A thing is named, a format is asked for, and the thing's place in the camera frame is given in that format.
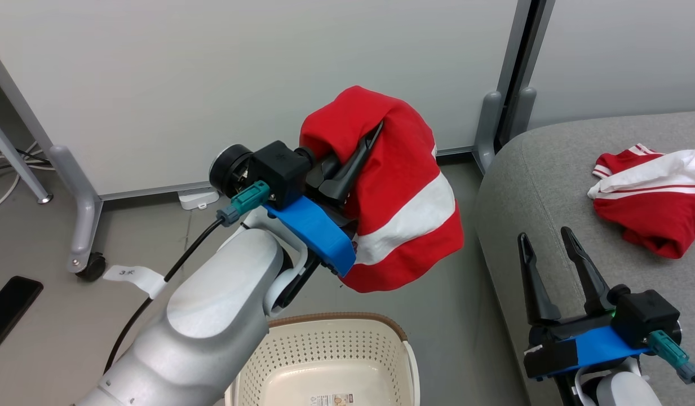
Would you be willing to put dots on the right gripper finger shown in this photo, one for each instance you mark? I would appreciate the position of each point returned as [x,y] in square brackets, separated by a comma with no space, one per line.
[539,293]
[595,293]

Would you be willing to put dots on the white partition panel dark edge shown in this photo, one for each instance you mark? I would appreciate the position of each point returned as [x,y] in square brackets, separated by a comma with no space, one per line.
[618,51]

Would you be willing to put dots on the grey fabric sofa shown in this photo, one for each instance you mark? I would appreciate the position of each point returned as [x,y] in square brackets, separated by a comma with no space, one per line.
[550,197]

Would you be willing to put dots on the long grey partition foot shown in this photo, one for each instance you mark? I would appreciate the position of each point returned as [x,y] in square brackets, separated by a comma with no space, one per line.
[85,208]

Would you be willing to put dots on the printed basket sticker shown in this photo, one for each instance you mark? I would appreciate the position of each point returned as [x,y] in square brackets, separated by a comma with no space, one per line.
[331,400]

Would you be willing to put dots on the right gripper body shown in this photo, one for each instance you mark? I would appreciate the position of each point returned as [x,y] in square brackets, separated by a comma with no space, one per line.
[550,355]

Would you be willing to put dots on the white and red jersey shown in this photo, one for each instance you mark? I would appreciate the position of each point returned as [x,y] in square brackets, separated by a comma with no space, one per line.
[657,208]

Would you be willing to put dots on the white partition panel grey frame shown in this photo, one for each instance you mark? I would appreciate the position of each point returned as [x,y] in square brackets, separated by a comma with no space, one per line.
[212,73]

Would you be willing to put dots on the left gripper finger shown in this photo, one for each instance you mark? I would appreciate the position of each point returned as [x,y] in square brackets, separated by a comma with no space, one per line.
[355,166]
[326,171]

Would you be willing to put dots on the black caster wheel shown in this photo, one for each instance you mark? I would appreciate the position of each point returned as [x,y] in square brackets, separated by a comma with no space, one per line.
[93,268]

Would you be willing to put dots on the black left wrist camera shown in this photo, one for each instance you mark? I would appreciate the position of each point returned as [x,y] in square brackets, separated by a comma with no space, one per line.
[279,169]

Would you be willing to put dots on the black smartphone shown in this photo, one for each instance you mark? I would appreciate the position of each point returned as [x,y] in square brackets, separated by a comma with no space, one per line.
[12,310]

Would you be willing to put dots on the grey metal table leg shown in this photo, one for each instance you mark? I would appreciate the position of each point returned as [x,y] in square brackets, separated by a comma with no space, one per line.
[14,158]

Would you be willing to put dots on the red garment with white stripe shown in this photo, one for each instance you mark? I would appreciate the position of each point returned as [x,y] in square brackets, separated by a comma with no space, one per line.
[403,169]

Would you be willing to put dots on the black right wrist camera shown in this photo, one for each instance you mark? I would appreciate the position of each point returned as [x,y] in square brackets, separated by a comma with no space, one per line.
[646,316]

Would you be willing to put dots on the white power adapter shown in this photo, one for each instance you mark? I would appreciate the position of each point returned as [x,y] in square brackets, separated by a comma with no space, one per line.
[198,199]

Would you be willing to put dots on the short grey partition foot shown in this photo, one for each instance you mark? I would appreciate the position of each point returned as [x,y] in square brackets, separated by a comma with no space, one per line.
[523,113]
[488,129]

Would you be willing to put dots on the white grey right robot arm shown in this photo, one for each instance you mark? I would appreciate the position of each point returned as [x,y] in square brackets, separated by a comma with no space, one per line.
[623,395]

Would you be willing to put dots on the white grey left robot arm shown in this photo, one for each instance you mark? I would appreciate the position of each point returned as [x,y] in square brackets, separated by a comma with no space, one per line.
[212,304]

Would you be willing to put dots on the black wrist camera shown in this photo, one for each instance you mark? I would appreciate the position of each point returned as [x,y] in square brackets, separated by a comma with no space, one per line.
[646,316]
[279,169]

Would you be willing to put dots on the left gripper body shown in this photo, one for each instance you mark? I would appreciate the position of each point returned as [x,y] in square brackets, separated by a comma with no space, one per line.
[339,211]

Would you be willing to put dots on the cream perforated laundry basket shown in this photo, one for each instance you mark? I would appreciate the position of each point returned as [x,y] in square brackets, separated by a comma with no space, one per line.
[324,349]

